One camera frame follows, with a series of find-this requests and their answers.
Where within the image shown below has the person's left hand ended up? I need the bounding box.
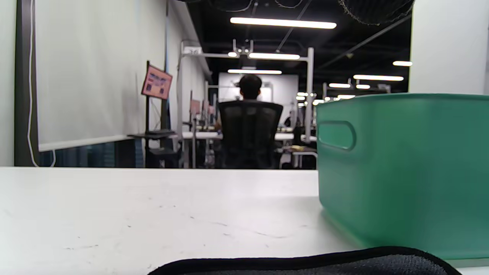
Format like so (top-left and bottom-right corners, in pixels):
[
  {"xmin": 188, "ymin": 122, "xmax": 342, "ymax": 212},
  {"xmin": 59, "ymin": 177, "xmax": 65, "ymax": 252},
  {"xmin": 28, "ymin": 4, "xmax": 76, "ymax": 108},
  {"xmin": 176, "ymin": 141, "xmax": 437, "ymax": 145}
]
[{"xmin": 338, "ymin": 0, "xmax": 415, "ymax": 26}]

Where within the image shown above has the grey hand towel black trim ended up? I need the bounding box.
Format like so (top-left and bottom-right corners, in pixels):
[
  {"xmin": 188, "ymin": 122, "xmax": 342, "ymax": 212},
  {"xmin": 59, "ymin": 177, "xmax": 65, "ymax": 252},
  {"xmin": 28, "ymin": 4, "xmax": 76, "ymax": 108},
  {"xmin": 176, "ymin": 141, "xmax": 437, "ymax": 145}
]
[{"xmin": 147, "ymin": 246, "xmax": 463, "ymax": 275}]

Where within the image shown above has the row of ceiling light tubes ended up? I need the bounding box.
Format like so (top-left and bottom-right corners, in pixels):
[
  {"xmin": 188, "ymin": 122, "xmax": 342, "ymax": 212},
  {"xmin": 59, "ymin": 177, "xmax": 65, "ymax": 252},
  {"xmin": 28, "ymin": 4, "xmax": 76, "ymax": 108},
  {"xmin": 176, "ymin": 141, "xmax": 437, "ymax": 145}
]
[{"xmin": 227, "ymin": 17, "xmax": 413, "ymax": 105}]

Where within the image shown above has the white cart with brown top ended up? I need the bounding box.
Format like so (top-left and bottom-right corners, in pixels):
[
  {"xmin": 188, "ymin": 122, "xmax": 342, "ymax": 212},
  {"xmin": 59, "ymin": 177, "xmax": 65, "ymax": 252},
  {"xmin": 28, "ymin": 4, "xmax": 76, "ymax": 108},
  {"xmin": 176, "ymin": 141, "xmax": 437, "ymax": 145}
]
[{"xmin": 279, "ymin": 144, "xmax": 317, "ymax": 169}]

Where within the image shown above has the green plastic bin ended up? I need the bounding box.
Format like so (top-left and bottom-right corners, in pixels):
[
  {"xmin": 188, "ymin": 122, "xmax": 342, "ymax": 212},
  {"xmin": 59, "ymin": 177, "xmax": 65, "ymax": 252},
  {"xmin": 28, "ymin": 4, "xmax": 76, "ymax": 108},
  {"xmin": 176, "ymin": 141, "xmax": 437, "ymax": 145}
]
[{"xmin": 316, "ymin": 93, "xmax": 489, "ymax": 264}]

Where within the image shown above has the black mesh office chair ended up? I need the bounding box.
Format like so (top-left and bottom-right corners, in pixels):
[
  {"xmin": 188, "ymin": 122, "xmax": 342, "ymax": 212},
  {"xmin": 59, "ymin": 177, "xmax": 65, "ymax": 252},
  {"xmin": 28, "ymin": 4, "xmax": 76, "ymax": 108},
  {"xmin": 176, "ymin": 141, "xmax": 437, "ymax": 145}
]
[{"xmin": 217, "ymin": 100, "xmax": 284, "ymax": 169}]

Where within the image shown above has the white background desk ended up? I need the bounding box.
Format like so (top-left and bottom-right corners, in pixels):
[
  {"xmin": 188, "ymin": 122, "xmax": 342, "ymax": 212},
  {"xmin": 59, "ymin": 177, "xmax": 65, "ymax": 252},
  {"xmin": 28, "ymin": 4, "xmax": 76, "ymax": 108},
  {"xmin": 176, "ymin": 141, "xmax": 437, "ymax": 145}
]
[{"xmin": 180, "ymin": 131, "xmax": 317, "ymax": 142}]

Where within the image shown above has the large pink screen monitor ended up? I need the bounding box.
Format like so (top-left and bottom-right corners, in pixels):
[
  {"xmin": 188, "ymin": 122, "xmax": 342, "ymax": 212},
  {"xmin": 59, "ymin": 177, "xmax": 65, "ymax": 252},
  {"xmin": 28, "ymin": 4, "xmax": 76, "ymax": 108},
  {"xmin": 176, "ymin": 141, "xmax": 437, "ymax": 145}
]
[{"xmin": 141, "ymin": 65, "xmax": 173, "ymax": 100}]

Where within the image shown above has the black monitor stand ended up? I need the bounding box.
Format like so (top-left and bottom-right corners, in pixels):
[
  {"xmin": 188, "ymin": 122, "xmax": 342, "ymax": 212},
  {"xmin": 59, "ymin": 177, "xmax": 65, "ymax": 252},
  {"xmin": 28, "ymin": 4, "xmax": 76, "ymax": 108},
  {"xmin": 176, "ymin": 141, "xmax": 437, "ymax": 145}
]
[{"xmin": 128, "ymin": 60, "xmax": 180, "ymax": 168}]

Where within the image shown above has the white roller blind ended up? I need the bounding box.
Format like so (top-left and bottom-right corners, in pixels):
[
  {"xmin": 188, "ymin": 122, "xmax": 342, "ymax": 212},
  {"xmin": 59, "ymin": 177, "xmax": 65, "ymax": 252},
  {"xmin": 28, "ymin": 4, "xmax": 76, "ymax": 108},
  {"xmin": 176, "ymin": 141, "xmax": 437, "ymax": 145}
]
[{"xmin": 35, "ymin": 0, "xmax": 168, "ymax": 151}]

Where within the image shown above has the dark framed glass window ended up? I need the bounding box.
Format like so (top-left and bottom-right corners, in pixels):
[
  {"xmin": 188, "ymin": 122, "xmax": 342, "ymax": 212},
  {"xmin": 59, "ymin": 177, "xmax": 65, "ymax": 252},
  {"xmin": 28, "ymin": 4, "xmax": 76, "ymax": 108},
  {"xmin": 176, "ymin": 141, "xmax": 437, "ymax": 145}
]
[{"xmin": 38, "ymin": 138, "xmax": 146, "ymax": 168}]

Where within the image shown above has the white metal frame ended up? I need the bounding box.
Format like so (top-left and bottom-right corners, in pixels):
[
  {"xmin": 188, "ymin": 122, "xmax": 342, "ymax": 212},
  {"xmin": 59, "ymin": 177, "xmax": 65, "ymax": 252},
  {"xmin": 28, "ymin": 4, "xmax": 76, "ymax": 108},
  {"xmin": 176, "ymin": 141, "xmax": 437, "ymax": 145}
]
[{"xmin": 178, "ymin": 41, "xmax": 314, "ymax": 168}]

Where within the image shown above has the white blind cord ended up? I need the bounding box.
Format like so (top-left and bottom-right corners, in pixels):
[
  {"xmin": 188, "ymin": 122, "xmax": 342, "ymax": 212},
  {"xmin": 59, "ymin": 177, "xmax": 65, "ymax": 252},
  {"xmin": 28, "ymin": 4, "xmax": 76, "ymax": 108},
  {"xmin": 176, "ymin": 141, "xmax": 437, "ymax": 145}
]
[{"xmin": 28, "ymin": 0, "xmax": 56, "ymax": 168}]

